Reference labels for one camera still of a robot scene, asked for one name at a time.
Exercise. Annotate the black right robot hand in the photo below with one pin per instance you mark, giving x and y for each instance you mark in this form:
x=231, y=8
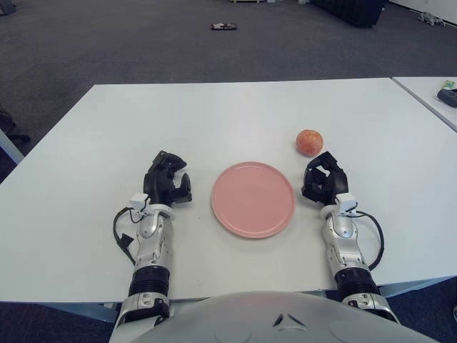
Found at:
x=333, y=178

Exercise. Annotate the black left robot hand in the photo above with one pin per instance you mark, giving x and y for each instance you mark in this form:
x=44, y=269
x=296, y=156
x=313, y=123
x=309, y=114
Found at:
x=160, y=182

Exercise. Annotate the red yellow apple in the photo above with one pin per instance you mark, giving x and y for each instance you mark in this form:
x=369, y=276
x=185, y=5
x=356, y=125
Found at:
x=310, y=142

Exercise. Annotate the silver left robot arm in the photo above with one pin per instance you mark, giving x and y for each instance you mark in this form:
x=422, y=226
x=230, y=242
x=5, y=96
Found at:
x=153, y=250

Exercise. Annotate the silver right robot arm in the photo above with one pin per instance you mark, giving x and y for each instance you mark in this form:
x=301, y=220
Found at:
x=342, y=243

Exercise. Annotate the pink round plate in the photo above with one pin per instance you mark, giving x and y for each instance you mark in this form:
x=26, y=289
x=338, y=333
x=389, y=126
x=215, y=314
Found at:
x=253, y=203

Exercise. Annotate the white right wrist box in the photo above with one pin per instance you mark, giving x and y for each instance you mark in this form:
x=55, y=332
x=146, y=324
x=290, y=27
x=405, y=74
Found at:
x=345, y=202

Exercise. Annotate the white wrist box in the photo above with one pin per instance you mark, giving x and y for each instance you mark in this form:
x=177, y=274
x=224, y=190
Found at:
x=138, y=201
x=345, y=202

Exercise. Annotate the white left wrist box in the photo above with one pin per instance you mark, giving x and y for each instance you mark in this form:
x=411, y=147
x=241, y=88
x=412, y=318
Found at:
x=138, y=201

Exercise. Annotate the black handheld controller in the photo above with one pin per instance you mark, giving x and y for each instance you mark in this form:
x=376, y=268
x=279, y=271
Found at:
x=449, y=97

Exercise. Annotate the green packet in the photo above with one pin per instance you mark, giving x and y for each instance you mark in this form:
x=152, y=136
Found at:
x=450, y=84

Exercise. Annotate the grey robot torso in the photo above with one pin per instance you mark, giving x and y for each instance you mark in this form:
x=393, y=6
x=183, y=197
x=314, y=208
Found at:
x=250, y=318

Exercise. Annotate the black crate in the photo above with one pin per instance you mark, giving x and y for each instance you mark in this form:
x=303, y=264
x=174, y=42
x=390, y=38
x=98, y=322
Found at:
x=353, y=12

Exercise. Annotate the small dark floor object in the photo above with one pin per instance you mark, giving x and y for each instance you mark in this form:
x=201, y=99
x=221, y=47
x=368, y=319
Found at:
x=224, y=26

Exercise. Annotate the grey toy figure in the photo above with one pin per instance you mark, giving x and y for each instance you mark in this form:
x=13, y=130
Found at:
x=430, y=18

